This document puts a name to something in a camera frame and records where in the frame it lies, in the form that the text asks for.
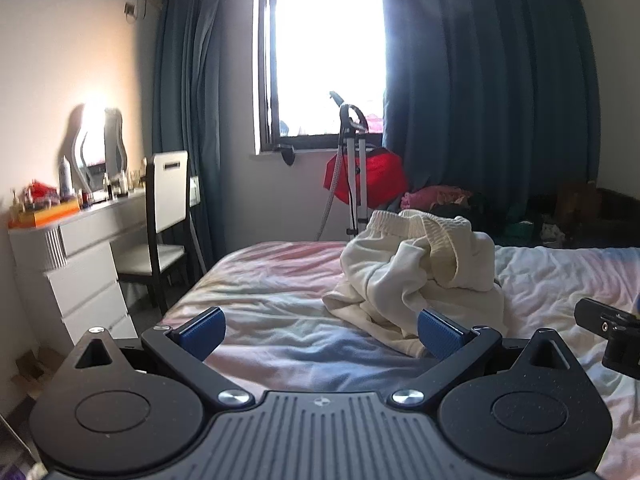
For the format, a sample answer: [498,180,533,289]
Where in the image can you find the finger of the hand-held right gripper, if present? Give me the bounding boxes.
[574,297,640,377]

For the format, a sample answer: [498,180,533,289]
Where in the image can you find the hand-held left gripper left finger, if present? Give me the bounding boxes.
[65,306,253,411]

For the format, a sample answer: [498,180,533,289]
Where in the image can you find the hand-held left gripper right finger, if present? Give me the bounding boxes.
[390,308,581,408]

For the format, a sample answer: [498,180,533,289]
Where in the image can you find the cream white pants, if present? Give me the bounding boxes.
[322,209,511,358]

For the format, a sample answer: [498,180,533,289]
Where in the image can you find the pink clothes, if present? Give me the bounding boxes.
[400,185,474,212]

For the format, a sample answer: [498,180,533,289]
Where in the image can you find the dark clothes pile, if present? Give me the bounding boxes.
[430,182,601,248]

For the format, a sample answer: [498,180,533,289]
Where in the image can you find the bed with pastel sheet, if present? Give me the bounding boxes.
[160,240,640,480]

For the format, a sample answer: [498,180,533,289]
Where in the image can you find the dark wooden headboard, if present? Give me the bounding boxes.
[595,186,640,249]

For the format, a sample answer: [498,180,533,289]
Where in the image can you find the white dresser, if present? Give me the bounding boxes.
[7,187,201,348]

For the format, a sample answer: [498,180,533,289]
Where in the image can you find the white and black chair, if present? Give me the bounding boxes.
[116,150,202,313]

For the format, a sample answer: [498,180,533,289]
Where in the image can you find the red bag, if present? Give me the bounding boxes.
[322,147,409,208]

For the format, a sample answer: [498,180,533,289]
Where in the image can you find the cardboard box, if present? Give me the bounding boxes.
[12,347,67,402]

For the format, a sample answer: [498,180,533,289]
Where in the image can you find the group of cosmetic bottles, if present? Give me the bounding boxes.
[101,170,147,200]

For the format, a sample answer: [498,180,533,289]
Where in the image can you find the garment steamer stand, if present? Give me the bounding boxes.
[317,91,372,241]

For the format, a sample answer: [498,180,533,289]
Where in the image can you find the orange tray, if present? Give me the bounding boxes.
[7,199,82,230]

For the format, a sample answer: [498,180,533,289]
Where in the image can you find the white spray bottle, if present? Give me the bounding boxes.
[59,156,74,197]

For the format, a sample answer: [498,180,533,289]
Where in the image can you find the blue curtain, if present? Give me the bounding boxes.
[152,0,271,281]
[377,0,603,211]

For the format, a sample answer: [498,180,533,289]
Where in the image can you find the window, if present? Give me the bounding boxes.
[255,0,388,156]

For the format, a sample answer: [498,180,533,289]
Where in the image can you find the wavy frame mirror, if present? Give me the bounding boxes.
[70,105,129,188]

